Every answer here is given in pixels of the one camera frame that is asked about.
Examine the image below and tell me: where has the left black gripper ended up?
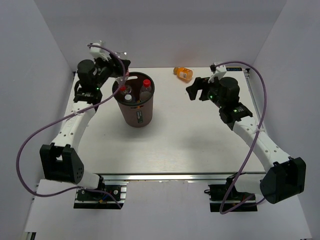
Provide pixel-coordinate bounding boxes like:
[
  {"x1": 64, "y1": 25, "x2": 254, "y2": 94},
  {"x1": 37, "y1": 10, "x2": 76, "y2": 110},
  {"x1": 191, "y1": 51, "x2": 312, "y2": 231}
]
[{"x1": 93, "y1": 53, "x2": 130, "y2": 90}]

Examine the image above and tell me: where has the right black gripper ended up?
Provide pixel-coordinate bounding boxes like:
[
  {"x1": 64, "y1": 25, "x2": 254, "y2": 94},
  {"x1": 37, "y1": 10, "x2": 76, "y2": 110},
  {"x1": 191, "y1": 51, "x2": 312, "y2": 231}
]
[{"x1": 185, "y1": 74, "x2": 225, "y2": 109}]

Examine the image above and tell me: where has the clear bottle red label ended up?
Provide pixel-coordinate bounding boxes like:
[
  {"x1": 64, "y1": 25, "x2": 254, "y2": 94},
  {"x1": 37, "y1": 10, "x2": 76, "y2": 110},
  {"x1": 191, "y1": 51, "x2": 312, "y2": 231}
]
[{"x1": 114, "y1": 52, "x2": 131, "y2": 96}]

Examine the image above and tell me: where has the blue label water bottle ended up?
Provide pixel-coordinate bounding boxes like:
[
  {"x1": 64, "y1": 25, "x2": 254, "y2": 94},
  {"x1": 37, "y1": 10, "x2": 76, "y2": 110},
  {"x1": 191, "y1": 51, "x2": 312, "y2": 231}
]
[{"x1": 124, "y1": 94, "x2": 133, "y2": 102}]

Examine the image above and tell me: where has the red cap bottle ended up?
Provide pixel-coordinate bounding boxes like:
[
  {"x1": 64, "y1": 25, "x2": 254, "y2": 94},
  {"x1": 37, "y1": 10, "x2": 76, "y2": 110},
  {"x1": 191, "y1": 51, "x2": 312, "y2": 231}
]
[{"x1": 139, "y1": 79, "x2": 152, "y2": 102}]

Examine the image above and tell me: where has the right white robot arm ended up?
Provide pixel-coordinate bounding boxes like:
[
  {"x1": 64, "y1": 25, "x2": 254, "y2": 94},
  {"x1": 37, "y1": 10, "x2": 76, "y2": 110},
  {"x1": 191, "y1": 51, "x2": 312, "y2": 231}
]
[{"x1": 186, "y1": 77, "x2": 306, "y2": 204}]

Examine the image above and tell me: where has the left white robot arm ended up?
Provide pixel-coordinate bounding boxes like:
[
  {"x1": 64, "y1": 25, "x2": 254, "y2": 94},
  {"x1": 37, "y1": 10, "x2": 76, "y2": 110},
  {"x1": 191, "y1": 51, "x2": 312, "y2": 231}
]
[{"x1": 39, "y1": 56, "x2": 131, "y2": 200}]

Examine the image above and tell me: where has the brown plastic waste bin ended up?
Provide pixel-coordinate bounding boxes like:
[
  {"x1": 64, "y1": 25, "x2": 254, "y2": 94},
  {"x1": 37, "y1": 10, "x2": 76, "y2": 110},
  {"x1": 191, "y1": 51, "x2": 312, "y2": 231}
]
[{"x1": 112, "y1": 71, "x2": 155, "y2": 128}]

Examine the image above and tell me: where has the orange bottle with white label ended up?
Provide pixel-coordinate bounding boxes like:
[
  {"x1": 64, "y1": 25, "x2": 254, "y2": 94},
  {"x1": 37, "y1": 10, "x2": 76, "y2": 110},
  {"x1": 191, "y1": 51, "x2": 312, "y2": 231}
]
[{"x1": 173, "y1": 67, "x2": 193, "y2": 83}]

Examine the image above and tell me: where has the right blue corner sticker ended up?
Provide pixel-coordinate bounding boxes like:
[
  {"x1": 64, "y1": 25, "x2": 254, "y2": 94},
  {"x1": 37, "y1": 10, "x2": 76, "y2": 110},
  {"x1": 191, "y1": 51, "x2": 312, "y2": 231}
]
[{"x1": 226, "y1": 67, "x2": 243, "y2": 72}]

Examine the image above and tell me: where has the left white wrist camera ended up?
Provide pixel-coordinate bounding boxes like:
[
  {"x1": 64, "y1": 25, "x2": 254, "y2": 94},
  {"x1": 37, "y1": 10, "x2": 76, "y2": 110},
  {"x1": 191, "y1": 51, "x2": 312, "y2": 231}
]
[{"x1": 88, "y1": 40, "x2": 109, "y2": 61}]

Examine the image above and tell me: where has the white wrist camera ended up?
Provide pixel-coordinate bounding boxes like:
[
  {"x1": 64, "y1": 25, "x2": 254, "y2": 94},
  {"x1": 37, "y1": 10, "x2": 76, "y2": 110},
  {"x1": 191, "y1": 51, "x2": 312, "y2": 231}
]
[
  {"x1": 208, "y1": 63, "x2": 227, "y2": 83},
  {"x1": 88, "y1": 40, "x2": 109, "y2": 61}
]

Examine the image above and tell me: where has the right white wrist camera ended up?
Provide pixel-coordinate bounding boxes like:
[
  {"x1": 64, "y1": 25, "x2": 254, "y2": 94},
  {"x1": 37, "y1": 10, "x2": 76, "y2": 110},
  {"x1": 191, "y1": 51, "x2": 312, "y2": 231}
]
[{"x1": 208, "y1": 63, "x2": 227, "y2": 83}]

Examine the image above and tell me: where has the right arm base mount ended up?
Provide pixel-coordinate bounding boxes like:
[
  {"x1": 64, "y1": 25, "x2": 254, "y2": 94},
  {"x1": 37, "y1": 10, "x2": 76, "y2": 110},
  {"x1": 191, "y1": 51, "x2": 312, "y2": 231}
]
[{"x1": 203, "y1": 174, "x2": 258, "y2": 213}]

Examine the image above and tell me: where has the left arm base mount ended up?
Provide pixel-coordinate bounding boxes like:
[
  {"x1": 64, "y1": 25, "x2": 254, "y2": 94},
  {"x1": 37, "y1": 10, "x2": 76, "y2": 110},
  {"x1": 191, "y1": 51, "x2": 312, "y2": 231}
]
[{"x1": 73, "y1": 176, "x2": 127, "y2": 210}]

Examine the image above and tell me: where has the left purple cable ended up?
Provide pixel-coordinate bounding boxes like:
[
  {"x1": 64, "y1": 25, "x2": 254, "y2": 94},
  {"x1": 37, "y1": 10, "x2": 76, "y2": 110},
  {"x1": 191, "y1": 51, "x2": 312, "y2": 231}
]
[{"x1": 16, "y1": 43, "x2": 130, "y2": 198}]

